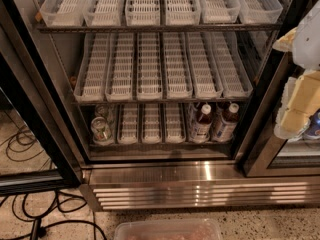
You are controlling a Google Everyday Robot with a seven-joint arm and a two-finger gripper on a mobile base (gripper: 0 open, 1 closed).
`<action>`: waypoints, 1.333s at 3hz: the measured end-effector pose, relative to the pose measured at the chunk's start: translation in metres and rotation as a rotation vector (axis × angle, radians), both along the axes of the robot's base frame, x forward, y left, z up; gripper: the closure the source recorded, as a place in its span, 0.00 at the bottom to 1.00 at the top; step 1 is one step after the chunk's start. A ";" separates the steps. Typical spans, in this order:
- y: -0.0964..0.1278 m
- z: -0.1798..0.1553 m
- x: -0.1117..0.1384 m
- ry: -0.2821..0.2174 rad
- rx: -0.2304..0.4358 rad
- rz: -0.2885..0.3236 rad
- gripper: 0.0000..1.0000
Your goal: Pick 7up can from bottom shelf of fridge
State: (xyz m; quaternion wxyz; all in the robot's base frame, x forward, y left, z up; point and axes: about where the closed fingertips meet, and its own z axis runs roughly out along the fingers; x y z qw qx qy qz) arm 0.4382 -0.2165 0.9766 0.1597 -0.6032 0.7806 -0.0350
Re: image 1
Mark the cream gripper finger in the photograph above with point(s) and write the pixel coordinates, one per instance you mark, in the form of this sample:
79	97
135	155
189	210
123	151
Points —
303	103
285	43

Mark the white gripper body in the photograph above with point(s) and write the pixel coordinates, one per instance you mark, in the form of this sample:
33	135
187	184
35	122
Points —
309	40

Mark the blue pepsi can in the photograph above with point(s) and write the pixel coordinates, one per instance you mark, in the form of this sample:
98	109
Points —
313	132

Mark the right glass fridge door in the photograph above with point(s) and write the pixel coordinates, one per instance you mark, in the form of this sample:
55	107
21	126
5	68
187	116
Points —
267	154

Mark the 7up can behind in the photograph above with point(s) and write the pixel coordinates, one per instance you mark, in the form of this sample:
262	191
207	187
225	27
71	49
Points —
105	111

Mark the steel fridge bottom grille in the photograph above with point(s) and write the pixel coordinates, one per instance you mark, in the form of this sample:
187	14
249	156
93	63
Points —
198	184

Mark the black open fridge door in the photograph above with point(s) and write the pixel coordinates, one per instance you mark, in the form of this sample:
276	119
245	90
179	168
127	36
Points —
35	70

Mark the tray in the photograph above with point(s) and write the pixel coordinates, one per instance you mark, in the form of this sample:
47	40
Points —
236	83
92	75
103	12
62	13
178	79
149	73
142	12
259	11
206	79
182	12
174	126
219	11
128	124
151	132
119	84

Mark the right brown tea bottle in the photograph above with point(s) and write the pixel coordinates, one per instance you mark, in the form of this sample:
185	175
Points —
226	123

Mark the brown tea bottle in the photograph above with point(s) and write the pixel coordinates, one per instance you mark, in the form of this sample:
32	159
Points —
226	123
201	123

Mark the left brown tea bottle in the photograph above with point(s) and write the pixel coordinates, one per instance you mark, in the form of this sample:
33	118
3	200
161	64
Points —
201	123

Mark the clear plastic bin on floor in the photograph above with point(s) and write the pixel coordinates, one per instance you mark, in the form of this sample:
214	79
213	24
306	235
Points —
171	229

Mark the middle wire shelf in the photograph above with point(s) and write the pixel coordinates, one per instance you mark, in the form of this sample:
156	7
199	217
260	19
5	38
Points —
160	101

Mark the wire shelf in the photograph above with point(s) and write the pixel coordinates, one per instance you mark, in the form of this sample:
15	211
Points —
162	28
160	101

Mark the top wire shelf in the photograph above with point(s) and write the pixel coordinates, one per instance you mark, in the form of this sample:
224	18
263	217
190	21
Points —
162	28

